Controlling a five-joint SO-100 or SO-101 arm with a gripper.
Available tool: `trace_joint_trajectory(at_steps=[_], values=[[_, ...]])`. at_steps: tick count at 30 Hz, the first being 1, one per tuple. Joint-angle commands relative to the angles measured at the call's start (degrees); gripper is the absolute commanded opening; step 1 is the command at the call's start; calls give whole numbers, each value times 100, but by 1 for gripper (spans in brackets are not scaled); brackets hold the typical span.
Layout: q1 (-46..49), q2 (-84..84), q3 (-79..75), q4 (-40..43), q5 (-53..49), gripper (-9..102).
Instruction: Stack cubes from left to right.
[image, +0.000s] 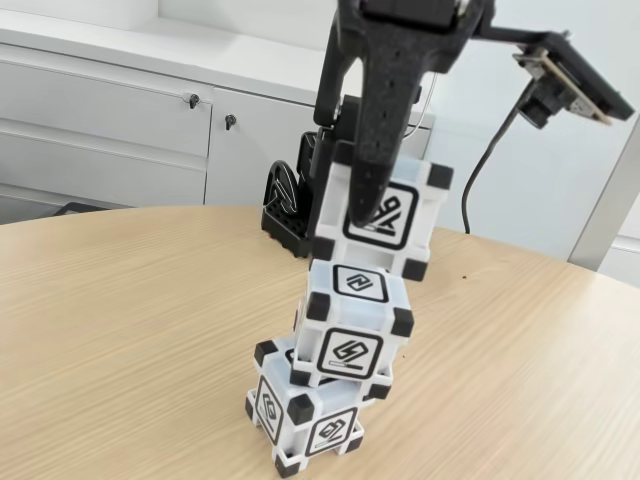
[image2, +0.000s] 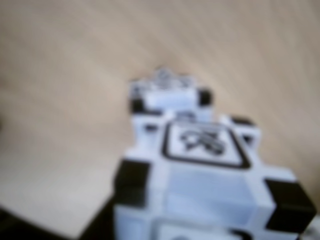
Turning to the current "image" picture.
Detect white cube with crossed symbol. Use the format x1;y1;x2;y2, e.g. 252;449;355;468
310;140;455;282

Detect white cube with lightning symbol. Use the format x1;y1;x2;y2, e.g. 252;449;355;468
289;259;416;389

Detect white drawer unit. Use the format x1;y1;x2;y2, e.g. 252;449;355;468
604;209;640;296

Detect white cabinet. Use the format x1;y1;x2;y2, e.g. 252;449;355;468
0;9;436;221

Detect white cube with box symbol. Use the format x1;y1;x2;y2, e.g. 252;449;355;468
244;339;392;475

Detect thin grey wire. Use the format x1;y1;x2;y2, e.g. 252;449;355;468
409;69;439;137

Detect black camera cable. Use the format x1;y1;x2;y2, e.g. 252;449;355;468
460;84;534;236

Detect black perforated base bracket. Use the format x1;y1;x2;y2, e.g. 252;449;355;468
260;158;321;260

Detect gripper camera board with mount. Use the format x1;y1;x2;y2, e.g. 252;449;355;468
479;24;636;129

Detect white metal post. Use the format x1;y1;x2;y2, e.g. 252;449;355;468
567;74;640;274

